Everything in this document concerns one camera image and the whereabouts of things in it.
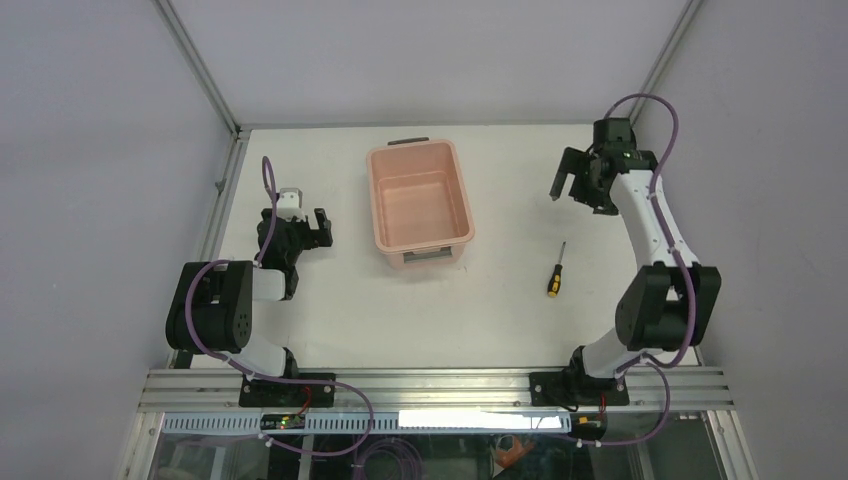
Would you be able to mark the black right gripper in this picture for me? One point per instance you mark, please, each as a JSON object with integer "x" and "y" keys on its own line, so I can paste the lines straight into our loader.
{"x": 576, "y": 162}

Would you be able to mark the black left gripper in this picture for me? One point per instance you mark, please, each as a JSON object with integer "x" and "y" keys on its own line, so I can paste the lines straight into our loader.
{"x": 314, "y": 237}

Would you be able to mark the yellow black handled screwdriver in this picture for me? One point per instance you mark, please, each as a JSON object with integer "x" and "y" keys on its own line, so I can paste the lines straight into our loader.
{"x": 555, "y": 279}

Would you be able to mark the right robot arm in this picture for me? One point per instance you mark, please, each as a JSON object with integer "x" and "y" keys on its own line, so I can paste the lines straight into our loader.
{"x": 667, "y": 305}

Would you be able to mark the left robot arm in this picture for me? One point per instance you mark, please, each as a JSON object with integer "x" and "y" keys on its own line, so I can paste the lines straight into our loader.
{"x": 212, "y": 309}

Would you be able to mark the pink plastic bin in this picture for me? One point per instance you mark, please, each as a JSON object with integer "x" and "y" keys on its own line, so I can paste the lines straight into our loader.
{"x": 420, "y": 207}

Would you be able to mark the orange object under table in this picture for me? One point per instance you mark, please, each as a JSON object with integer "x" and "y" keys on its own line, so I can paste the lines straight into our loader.
{"x": 509, "y": 449}

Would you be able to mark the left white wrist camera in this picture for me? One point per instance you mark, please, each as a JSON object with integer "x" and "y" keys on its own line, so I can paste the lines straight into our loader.
{"x": 289, "y": 204}

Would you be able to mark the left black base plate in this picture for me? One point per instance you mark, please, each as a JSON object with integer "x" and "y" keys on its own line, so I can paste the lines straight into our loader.
{"x": 266, "y": 394}

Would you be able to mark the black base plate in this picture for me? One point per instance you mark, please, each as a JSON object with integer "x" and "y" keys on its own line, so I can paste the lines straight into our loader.
{"x": 570, "y": 389}
{"x": 266, "y": 394}

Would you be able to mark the aluminium right frame post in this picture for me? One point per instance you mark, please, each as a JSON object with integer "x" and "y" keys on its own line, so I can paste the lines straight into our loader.
{"x": 674, "y": 40}

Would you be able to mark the aluminium frame post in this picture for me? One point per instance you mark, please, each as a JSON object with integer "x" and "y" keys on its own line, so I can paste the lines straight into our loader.
{"x": 185, "y": 44}
{"x": 674, "y": 40}

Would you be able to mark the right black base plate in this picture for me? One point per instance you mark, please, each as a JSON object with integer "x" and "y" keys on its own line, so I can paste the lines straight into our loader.
{"x": 570, "y": 389}

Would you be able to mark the white slotted cable duct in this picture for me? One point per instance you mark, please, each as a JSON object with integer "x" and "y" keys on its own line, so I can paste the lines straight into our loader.
{"x": 408, "y": 421}

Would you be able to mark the aluminium front rail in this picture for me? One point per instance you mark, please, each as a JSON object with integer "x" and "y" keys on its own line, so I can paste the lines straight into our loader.
{"x": 683, "y": 389}

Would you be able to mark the aluminium left frame post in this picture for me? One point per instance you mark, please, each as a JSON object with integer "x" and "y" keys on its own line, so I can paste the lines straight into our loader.
{"x": 185, "y": 44}

